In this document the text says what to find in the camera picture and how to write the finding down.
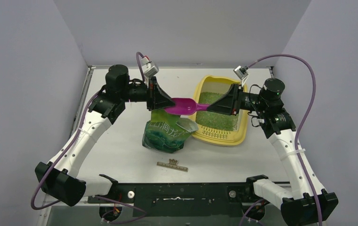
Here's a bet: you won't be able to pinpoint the green cat litter bag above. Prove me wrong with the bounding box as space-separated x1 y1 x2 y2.
142 109 199 153

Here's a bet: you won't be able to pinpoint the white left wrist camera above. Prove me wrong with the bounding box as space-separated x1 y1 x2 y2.
142 61 159 79

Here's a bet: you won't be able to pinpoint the green litter granules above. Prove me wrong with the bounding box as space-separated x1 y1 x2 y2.
195 92 239 131

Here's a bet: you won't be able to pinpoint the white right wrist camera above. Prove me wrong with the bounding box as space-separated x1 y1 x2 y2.
233 66 249 87

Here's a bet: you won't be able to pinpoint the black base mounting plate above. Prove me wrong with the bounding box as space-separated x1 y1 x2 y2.
99 182 275 219

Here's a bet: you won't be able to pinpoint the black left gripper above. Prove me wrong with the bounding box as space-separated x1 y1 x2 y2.
121 76 176 111

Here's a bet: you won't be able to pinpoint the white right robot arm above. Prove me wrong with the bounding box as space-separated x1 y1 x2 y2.
207 78 339 226

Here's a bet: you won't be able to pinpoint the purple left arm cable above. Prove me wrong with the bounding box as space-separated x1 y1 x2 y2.
31 51 148 225

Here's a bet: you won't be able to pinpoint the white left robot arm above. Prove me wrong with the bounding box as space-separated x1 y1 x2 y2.
31 62 175 210

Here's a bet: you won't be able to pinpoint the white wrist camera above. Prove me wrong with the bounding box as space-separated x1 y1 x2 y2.
233 66 249 87
142 61 159 79

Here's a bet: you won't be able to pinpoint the magenta plastic scoop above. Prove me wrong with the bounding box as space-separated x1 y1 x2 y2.
164 97 210 115

